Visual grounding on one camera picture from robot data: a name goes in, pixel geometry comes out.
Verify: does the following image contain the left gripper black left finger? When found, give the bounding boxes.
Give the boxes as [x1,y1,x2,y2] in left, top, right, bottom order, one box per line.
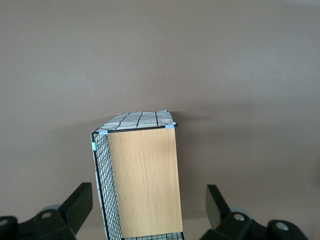
[0,182,94,240]

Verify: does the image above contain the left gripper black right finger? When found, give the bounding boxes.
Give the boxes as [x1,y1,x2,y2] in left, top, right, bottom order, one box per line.
[199,184,307,240]

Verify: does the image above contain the light wooden step shelf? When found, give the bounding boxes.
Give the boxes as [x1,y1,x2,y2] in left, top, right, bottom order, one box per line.
[107,127,184,238]

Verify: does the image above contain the black wire mesh basket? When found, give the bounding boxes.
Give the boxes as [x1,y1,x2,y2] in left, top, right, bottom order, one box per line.
[89,109,186,240]

